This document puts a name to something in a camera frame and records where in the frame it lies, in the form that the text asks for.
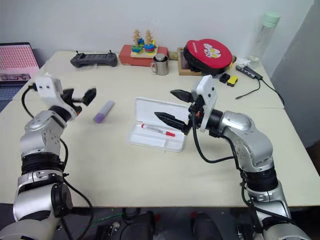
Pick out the laptop with pink screen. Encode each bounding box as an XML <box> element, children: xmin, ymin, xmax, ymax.
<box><xmin>0</xmin><ymin>42</ymin><xmax>41</xmax><ymax>101</ymax></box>

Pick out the dark rounded shape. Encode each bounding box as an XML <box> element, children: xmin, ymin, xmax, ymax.
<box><xmin>121</xmin><ymin>207</ymin><xmax>158</xmax><ymax>240</ymax></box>
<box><xmin>190</xmin><ymin>211</ymin><xmax>222</xmax><ymax>240</ymax></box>

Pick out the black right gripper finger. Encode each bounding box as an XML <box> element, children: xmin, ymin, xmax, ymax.
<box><xmin>153</xmin><ymin>111</ymin><xmax>189</xmax><ymax>131</ymax></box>
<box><xmin>170</xmin><ymin>89</ymin><xmax>196</xmax><ymax>104</ymax></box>

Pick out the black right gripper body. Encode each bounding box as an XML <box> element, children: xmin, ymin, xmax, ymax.
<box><xmin>181</xmin><ymin>93</ymin><xmax>206</xmax><ymax>136</ymax></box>

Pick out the purple marker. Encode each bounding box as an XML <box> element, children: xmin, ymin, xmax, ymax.
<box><xmin>93</xmin><ymin>100</ymin><xmax>116</xmax><ymax>124</ymax></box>

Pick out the small yellow black box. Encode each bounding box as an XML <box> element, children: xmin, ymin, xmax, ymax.
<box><xmin>225</xmin><ymin>75</ymin><xmax>239</xmax><ymax>87</ymax></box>

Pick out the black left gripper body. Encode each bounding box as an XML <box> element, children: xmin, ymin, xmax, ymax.
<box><xmin>61</xmin><ymin>94</ymin><xmax>84</xmax><ymax>116</ymax></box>

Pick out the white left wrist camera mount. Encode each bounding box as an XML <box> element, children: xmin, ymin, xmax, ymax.
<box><xmin>33</xmin><ymin>75</ymin><xmax>76</xmax><ymax>120</ymax></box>

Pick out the grey usb hub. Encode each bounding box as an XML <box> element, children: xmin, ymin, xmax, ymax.
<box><xmin>235</xmin><ymin>64</ymin><xmax>264</xmax><ymax>81</ymax></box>

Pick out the red cardboard box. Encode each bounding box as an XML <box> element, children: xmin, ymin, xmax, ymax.
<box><xmin>118</xmin><ymin>44</ymin><xmax>170</xmax><ymax>67</ymax></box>

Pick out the clear bottle green lid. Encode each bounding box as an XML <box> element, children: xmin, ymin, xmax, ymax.
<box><xmin>249</xmin><ymin>10</ymin><xmax>282</xmax><ymax>69</ymax></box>

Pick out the white plastic pencil case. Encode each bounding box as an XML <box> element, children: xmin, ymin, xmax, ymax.
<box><xmin>128</xmin><ymin>96</ymin><xmax>191</xmax><ymax>153</ymax></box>

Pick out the black handheld controller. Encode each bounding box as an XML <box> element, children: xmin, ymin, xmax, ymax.
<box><xmin>70</xmin><ymin>49</ymin><xmax>119</xmax><ymax>69</ymax></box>

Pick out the red and black round case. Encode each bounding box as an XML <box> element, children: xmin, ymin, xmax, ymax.
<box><xmin>182</xmin><ymin>38</ymin><xmax>234</xmax><ymax>76</ymax></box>

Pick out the wooden framed box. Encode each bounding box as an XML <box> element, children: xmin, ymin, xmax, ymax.
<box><xmin>177</xmin><ymin>46</ymin><xmax>204</xmax><ymax>77</ymax></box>

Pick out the wooden colourful stacking toy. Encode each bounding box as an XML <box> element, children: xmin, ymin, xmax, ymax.
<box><xmin>129</xmin><ymin>28</ymin><xmax>159</xmax><ymax>59</ymax></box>

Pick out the crumpled white tissue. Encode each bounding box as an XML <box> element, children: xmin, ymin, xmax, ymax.
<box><xmin>235</xmin><ymin>56</ymin><xmax>253</xmax><ymax>68</ymax></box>

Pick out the black usb cable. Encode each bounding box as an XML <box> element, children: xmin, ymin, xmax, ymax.
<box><xmin>235</xmin><ymin>77</ymin><xmax>286</xmax><ymax>106</ymax></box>

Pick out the steel mug with lid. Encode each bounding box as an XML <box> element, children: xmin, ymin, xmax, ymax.
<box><xmin>150</xmin><ymin>53</ymin><xmax>170</xmax><ymax>76</ymax></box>

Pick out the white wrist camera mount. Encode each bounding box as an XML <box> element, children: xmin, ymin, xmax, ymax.
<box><xmin>191</xmin><ymin>74</ymin><xmax>219</xmax><ymax>133</ymax></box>
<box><xmin>33</xmin><ymin>75</ymin><xmax>76</xmax><ymax>120</ymax></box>

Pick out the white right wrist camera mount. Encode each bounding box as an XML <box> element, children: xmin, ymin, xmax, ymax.
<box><xmin>191</xmin><ymin>74</ymin><xmax>219</xmax><ymax>133</ymax></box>

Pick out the red marker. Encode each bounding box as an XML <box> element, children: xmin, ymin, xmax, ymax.
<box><xmin>140</xmin><ymin>123</ymin><xmax>177</xmax><ymax>138</ymax></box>

